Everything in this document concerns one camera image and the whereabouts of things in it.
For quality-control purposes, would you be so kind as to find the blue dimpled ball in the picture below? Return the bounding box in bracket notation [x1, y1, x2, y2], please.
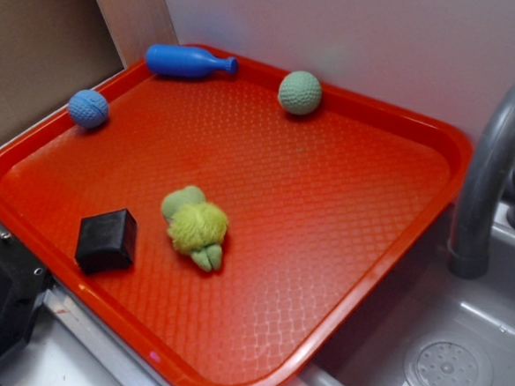
[67, 89, 109, 130]

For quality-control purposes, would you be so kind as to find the green dimpled ball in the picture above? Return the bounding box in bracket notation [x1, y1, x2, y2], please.
[278, 71, 323, 115]

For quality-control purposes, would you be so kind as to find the green plush toy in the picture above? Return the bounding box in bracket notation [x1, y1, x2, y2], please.
[160, 186, 229, 272]

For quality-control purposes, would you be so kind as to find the black cube block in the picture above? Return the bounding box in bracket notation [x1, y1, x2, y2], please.
[74, 209, 138, 274]

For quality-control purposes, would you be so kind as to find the blue plastic bowling pin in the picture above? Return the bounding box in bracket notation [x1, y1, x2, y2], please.
[145, 44, 238, 78]

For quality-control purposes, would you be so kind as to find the grey toy faucet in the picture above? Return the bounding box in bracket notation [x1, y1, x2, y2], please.
[447, 84, 515, 278]

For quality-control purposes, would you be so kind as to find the grey toy sink basin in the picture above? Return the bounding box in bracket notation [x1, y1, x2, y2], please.
[302, 212, 515, 386]

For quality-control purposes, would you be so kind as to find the brown cardboard panel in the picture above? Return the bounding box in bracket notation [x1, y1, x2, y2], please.
[0, 0, 133, 172]

